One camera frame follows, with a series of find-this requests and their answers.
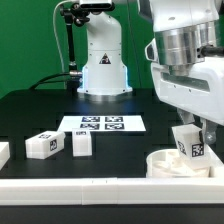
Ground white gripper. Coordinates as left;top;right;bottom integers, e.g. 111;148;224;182
145;40;224;145

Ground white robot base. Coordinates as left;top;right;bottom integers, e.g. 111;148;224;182
77;12;132;100

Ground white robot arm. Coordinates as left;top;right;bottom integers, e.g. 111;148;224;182
137;0;224;144

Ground white sheet with tags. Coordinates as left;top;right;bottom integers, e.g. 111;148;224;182
58;115;146;132

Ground white front wall barrier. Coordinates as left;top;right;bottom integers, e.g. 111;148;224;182
0;178;224;205

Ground camera on mount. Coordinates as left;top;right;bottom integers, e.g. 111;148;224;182
79;0;115;12

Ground white cable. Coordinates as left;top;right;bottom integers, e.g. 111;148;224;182
52;0;81;74

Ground black cables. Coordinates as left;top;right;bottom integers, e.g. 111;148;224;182
29;70;83;90

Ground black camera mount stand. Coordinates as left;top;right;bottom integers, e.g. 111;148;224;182
60;3;90;90

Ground white left wall barrier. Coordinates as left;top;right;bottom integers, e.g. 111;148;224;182
0;142;10;170

